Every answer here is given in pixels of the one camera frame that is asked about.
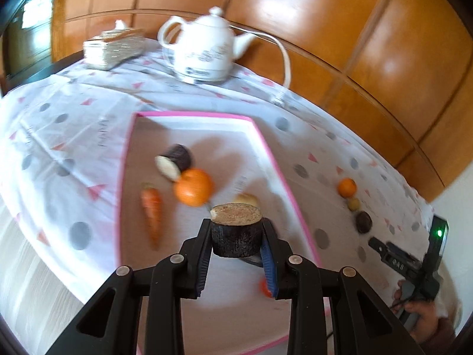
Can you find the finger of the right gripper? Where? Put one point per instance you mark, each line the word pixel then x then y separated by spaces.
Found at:
pixel 378 246

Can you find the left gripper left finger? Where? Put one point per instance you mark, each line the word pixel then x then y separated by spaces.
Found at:
pixel 109 322

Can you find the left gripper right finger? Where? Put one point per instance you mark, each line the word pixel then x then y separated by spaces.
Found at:
pixel 337 308

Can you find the dark round fruit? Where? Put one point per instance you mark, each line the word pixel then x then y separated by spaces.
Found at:
pixel 363 222

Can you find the small yellow-green fruit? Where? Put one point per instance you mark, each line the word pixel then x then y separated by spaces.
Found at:
pixel 246 198
pixel 353 204

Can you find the small orange carrot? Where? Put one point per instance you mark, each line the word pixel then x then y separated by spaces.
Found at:
pixel 152 206

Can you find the small red tomato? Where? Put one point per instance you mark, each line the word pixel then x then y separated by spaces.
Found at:
pixel 263 286

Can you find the orange mandarin with stem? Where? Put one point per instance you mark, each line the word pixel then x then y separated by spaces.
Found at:
pixel 194 187

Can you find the cut purple yam piece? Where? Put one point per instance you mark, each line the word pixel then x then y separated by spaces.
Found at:
pixel 172 163

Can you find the dark wrinkled fruit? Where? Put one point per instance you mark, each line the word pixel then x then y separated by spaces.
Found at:
pixel 254 260

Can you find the person's right hand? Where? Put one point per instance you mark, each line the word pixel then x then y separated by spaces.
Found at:
pixel 430 331

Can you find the pink shallow box tray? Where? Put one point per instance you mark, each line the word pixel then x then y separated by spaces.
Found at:
pixel 232 315

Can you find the patterned white tablecloth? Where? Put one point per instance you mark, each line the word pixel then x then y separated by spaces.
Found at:
pixel 63 140

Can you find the white ceramic electric kettle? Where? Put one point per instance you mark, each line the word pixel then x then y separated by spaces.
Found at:
pixel 203 50

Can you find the ornate silver tissue box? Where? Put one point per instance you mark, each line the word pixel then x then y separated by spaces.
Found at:
pixel 111 47

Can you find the wooden glass door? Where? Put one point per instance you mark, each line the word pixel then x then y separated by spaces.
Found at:
pixel 26 42

